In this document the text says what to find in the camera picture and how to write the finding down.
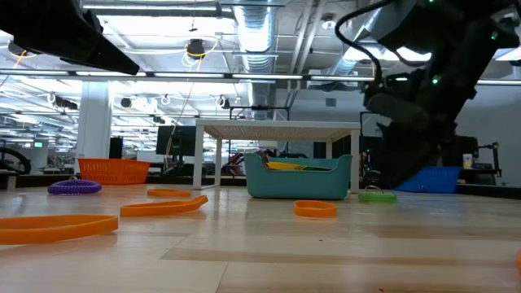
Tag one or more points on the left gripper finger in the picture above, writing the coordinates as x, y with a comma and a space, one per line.
49, 28

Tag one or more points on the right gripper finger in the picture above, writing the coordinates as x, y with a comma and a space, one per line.
407, 154

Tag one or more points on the blue plastic basket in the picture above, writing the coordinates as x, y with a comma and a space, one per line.
443, 179

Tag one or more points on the orange rubber band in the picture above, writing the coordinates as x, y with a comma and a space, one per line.
315, 211
169, 194
163, 209
61, 230

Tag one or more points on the teal plastic bin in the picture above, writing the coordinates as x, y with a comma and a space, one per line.
297, 183

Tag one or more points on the orange plastic basket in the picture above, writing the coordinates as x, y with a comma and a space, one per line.
114, 173

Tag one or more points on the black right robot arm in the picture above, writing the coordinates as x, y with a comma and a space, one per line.
468, 24

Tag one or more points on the black equipment rack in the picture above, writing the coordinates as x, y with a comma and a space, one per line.
482, 169

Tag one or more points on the long ceiling light bar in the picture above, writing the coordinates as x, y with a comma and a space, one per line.
122, 74

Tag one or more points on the white building pillar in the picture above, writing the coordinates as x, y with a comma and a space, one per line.
93, 122

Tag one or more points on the black speaker box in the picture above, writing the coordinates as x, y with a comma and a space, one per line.
116, 148

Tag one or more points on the black computer monitor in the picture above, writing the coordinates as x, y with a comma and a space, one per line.
183, 140

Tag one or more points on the black ceiling camera unit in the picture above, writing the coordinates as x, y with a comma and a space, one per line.
195, 48
16, 51

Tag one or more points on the slanted silver ventilation duct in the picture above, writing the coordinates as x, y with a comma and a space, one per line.
354, 65

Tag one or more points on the low black frame stand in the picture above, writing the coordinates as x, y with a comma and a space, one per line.
260, 108

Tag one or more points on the straight silver ventilation duct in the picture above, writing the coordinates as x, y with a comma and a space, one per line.
256, 32

